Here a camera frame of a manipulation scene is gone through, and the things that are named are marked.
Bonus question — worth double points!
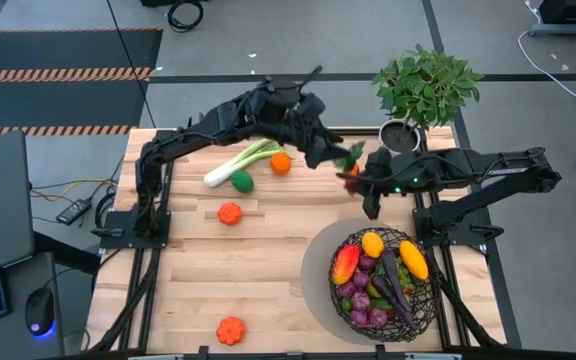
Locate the thin black floor cable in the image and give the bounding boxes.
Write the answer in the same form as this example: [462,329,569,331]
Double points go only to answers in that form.
[105,0,157,129]

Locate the green lime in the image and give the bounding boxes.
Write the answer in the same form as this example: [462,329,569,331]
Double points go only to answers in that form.
[230,169,256,194]

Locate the white floor cable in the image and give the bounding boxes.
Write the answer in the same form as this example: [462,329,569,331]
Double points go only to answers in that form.
[516,0,576,100]

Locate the yellow lemon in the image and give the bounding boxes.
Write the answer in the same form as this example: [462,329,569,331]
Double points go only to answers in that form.
[361,231,385,259]

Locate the black computer mouse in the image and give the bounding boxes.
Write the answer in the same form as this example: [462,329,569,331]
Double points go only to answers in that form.
[24,287,57,341]

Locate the grey round mat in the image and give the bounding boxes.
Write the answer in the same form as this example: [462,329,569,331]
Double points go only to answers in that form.
[300,216,394,346]

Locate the dark brown wicker basket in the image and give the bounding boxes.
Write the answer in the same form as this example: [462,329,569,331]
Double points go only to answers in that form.
[327,227,439,344]

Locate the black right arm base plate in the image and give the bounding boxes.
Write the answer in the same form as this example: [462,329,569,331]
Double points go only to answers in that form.
[412,205,505,247]

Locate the orange fruit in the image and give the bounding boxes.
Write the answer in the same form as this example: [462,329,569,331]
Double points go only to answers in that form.
[269,152,293,177]

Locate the black low desk top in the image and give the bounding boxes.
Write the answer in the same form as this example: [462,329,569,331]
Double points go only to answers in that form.
[0,252,65,360]

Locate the green potted plant white pot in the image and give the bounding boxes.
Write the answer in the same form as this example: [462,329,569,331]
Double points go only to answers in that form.
[371,43,484,156]

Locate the orange carrot green leaves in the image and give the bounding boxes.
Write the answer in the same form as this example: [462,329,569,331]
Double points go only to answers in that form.
[332,140,367,197]

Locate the purple eggplant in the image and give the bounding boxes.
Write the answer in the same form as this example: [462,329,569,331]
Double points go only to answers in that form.
[370,276,418,331]
[378,248,413,304]

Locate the black metal table frame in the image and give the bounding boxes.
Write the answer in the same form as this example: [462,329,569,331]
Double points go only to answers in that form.
[87,112,524,360]

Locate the purple grape bunch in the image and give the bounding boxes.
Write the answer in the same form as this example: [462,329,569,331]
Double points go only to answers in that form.
[337,254,394,329]

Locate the black power adapter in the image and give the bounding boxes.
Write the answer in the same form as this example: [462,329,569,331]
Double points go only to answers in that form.
[56,198,93,226]

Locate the red yellow mango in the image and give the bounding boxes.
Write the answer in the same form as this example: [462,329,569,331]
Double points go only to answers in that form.
[331,243,362,286]

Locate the black coiled cable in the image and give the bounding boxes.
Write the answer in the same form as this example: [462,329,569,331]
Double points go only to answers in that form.
[166,0,205,34]

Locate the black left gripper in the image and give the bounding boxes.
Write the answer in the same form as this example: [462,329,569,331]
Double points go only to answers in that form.
[287,94,350,170]

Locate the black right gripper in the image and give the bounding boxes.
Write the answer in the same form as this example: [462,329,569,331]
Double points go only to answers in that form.
[336,147,422,220]

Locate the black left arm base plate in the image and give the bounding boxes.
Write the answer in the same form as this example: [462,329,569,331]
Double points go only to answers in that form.
[98,209,172,250]

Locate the black hazard striped floor mat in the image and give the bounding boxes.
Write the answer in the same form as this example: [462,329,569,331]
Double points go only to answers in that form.
[0,27,164,137]

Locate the grey metal table leg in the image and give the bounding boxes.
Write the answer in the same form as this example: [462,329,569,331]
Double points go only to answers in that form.
[527,0,576,38]

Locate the green white leek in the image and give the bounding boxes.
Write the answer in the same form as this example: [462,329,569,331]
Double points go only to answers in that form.
[202,137,294,189]

